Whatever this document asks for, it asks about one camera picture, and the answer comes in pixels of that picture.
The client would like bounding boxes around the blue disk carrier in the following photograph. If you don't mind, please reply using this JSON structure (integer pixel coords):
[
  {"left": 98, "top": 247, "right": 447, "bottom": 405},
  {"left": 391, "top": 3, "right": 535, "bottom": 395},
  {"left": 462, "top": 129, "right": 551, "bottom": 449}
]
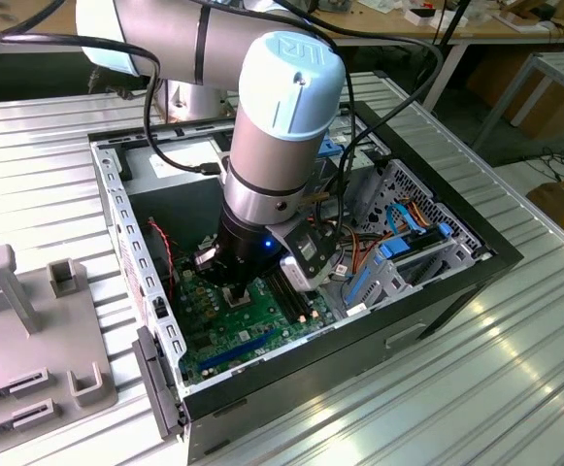
[{"left": 378, "top": 221, "right": 453, "bottom": 263}]

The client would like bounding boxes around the grey parts rack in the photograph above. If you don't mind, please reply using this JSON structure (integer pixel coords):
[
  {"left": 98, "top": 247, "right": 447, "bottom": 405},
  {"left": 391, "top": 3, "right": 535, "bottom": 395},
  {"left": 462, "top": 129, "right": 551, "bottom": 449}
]
[{"left": 0, "top": 244, "right": 121, "bottom": 441}]

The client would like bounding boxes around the black plastic case latch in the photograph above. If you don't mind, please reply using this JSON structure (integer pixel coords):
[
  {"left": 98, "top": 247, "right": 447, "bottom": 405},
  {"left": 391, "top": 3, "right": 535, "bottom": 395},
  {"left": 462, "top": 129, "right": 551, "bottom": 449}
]
[{"left": 132, "top": 325, "right": 189, "bottom": 442}]

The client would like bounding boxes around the grey drive bay cage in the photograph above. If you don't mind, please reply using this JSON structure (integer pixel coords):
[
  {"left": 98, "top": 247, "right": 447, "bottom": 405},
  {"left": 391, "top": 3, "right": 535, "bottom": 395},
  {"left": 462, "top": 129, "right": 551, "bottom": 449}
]
[{"left": 310, "top": 101, "right": 392, "bottom": 222}]

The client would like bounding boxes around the silver CPU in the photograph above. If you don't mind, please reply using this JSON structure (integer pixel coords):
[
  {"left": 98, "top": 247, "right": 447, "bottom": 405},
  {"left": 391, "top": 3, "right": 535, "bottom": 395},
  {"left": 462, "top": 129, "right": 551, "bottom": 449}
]
[{"left": 221, "top": 286, "right": 255, "bottom": 311}]

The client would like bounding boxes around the black tripod leg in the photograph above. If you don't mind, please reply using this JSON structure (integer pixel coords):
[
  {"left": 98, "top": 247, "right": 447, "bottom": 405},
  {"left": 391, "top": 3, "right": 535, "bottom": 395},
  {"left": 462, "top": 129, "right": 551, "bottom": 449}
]
[{"left": 413, "top": 0, "right": 472, "bottom": 106}]

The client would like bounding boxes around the red black twisted wire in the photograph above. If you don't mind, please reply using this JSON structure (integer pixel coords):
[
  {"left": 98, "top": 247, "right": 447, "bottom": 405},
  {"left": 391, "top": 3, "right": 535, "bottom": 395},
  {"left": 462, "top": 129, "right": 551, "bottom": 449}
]
[{"left": 148, "top": 217, "right": 185, "bottom": 292}]

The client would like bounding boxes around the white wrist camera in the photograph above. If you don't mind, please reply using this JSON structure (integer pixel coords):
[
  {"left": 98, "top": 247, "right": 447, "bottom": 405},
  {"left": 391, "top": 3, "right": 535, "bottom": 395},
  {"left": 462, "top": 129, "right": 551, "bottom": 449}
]
[{"left": 280, "top": 254, "right": 332, "bottom": 294}]

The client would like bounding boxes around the large cardboard sheet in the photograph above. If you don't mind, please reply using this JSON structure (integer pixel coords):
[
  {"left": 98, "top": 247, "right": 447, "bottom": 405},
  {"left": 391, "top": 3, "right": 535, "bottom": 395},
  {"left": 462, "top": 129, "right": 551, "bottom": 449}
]
[{"left": 465, "top": 48, "right": 564, "bottom": 138}]

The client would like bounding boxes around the blue expansion slot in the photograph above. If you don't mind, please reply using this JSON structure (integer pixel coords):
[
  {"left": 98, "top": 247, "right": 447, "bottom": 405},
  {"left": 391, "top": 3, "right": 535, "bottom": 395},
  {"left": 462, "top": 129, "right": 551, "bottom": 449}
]
[{"left": 198, "top": 327, "right": 282, "bottom": 373}]

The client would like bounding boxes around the grey metal slat table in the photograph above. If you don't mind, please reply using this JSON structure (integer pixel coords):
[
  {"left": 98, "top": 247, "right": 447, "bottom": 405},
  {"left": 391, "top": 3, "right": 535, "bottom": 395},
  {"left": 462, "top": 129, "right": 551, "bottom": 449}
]
[{"left": 473, "top": 50, "right": 564, "bottom": 151}]

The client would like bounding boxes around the grey disk bay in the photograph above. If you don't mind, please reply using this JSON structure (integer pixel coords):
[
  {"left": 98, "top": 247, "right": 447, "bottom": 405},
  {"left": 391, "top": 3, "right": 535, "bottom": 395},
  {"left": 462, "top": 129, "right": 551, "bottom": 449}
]
[{"left": 343, "top": 220, "right": 487, "bottom": 319}]

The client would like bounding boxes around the blue drive bay latch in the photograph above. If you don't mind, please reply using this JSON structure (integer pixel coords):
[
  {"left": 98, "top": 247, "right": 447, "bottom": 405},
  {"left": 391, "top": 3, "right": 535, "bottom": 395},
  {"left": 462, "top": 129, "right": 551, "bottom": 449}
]
[{"left": 320, "top": 135, "right": 349, "bottom": 159}]

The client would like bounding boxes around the black camera bracket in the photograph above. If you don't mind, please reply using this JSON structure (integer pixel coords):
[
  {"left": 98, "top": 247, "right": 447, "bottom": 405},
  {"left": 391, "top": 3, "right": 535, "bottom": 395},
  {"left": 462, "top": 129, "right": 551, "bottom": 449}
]
[{"left": 281, "top": 220, "right": 337, "bottom": 283}]

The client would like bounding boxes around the blue SATA cable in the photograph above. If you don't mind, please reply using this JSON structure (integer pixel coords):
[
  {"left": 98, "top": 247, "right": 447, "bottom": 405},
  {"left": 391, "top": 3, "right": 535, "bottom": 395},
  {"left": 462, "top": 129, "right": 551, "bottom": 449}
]
[{"left": 385, "top": 201, "right": 432, "bottom": 240}]

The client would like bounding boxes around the black RAM slot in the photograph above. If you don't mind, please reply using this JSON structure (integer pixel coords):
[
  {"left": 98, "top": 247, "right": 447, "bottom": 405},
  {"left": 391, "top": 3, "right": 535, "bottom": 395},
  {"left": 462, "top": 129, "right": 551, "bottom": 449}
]
[
  {"left": 276, "top": 283, "right": 305, "bottom": 321},
  {"left": 267, "top": 276, "right": 298, "bottom": 322},
  {"left": 285, "top": 290, "right": 312, "bottom": 320},
  {"left": 295, "top": 292, "right": 319, "bottom": 319}
]

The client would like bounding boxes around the white box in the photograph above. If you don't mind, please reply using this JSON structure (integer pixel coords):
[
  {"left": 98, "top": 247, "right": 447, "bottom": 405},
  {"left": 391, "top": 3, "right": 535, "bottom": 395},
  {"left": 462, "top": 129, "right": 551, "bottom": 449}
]
[{"left": 404, "top": 5, "right": 468, "bottom": 29}]

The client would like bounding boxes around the grey power supply unit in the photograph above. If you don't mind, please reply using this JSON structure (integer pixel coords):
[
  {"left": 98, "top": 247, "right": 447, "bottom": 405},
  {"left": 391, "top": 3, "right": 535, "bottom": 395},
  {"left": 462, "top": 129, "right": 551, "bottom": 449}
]
[{"left": 121, "top": 138, "right": 234, "bottom": 250}]

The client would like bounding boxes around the green motherboard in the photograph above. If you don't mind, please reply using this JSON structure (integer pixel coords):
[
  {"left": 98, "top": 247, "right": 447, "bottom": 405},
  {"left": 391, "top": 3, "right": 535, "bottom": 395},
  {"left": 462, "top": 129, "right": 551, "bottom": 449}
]
[{"left": 172, "top": 242, "right": 341, "bottom": 387}]

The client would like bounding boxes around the blue bay bracket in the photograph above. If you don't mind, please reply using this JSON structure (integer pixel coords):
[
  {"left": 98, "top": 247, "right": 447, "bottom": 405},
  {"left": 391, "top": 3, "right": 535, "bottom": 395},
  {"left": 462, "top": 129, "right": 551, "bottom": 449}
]
[{"left": 344, "top": 251, "right": 385, "bottom": 308}]

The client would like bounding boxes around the black PC case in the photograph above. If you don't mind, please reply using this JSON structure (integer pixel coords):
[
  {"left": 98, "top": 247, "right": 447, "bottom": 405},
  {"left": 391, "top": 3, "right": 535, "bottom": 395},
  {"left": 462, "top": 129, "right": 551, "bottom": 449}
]
[{"left": 88, "top": 99, "right": 525, "bottom": 465}]

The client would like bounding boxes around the brown cardboard box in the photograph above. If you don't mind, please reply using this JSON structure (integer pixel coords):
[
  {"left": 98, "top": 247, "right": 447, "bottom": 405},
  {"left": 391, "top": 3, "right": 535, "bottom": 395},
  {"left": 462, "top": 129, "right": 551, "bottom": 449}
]
[{"left": 525, "top": 178, "right": 564, "bottom": 250}]

